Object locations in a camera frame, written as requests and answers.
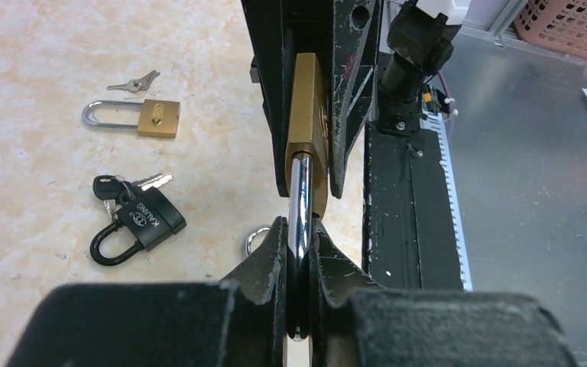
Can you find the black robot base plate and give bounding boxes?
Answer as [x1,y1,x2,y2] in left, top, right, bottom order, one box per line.
[362,93,464,291]

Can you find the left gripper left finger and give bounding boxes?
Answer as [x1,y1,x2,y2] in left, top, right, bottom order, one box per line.
[8,217,287,366]

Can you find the silver keys of brass padlock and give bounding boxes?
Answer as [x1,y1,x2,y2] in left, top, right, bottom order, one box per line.
[106,70,161,93]

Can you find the long-shackle brass padlock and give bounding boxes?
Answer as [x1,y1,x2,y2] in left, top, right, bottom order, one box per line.
[81,99,181,138]

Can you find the pink perforated basket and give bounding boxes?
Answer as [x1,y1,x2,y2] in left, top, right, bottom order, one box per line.
[514,0,587,59]

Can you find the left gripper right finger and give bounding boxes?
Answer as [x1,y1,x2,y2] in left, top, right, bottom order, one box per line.
[308,220,577,366]

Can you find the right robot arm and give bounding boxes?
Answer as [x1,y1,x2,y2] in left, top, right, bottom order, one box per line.
[242,1,470,198]

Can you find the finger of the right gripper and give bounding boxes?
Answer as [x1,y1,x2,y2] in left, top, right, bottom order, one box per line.
[242,1,333,197]
[327,1,381,199]

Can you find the black-headed keys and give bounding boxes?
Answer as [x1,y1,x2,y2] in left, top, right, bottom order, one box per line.
[92,173,173,222]

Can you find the black Kaijing padlock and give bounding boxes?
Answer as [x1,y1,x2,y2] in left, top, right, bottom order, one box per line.
[89,187,186,267]

